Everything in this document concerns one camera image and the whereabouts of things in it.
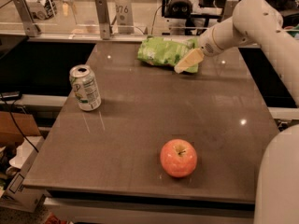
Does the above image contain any middle metal bracket post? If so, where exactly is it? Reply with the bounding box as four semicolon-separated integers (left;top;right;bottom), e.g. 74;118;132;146
94;0;112;40

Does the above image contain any left metal bracket post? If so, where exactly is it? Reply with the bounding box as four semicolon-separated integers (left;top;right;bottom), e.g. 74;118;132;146
12;0;40;37

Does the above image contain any red apple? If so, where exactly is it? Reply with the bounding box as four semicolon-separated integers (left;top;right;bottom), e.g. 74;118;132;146
160;139;197;178

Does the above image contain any white green soda can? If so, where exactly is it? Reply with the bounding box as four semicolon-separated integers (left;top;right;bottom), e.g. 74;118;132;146
69;64;101;111

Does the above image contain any right metal bracket post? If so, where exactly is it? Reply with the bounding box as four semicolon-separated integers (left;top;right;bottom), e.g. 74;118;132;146
221;0;239;21

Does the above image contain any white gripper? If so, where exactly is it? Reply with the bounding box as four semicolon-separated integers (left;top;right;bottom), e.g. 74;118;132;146
174;26;224;74

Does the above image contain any black camera device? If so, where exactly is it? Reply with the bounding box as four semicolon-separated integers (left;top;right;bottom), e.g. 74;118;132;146
162;0;192;19

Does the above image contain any black cable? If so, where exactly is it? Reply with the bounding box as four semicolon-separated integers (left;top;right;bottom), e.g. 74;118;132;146
0;91;40;154

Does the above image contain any metal bracket post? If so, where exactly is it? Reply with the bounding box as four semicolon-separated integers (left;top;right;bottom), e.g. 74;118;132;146
221;0;239;21
12;0;40;37
94;0;112;40

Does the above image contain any white cardboard box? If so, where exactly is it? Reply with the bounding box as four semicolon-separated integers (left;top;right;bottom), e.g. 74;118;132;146
0;136;44;213

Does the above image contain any glass barrier panel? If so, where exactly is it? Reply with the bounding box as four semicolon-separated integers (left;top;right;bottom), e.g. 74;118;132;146
0;0;224;39

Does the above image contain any numbered white sign post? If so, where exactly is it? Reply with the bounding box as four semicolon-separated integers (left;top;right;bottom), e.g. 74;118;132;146
114;0;135;35

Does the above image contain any white machine behind glass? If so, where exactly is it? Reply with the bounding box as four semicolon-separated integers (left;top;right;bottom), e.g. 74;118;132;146
25;0;57;21

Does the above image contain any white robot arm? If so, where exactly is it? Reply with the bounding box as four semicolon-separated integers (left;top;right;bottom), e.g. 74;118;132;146
175;0;299;224

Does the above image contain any green rice chip bag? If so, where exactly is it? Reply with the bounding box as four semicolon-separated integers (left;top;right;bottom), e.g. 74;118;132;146
137;36;198;67

